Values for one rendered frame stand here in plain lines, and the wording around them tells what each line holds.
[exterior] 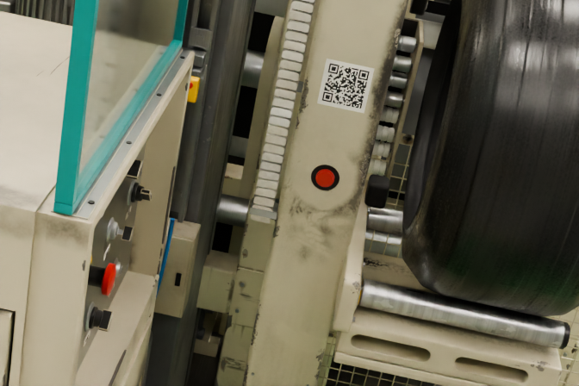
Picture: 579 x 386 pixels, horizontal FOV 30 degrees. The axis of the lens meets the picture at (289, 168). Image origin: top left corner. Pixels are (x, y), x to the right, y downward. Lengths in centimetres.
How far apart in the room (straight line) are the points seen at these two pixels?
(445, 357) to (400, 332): 8
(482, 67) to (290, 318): 59
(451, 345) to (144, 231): 52
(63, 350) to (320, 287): 77
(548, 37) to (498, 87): 10
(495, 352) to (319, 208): 36
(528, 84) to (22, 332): 76
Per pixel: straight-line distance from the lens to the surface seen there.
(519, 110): 151
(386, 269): 205
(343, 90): 168
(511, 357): 179
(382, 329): 175
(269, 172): 175
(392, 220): 199
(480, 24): 157
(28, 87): 136
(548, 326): 179
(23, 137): 122
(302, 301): 185
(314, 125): 170
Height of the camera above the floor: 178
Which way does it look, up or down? 24 degrees down
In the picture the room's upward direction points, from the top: 12 degrees clockwise
